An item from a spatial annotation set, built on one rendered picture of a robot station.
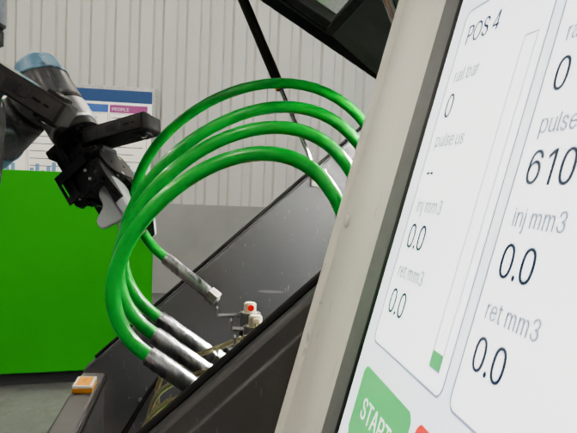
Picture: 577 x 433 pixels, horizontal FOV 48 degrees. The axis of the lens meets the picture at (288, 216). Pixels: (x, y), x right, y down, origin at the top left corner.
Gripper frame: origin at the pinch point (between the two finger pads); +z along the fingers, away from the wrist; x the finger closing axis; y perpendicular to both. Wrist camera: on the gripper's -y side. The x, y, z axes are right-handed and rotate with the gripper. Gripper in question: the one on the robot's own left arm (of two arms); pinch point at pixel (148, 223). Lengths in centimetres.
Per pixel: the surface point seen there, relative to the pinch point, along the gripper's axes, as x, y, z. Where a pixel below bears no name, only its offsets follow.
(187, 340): 9.9, -0.4, 20.4
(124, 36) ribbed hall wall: -469, 93, -458
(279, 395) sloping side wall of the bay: 29.0, -12.9, 35.1
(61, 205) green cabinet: -232, 132, -180
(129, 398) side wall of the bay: -23.5, 29.3, 10.2
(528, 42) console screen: 53, -37, 35
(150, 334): 18.9, -1.3, 20.5
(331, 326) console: 37, -21, 35
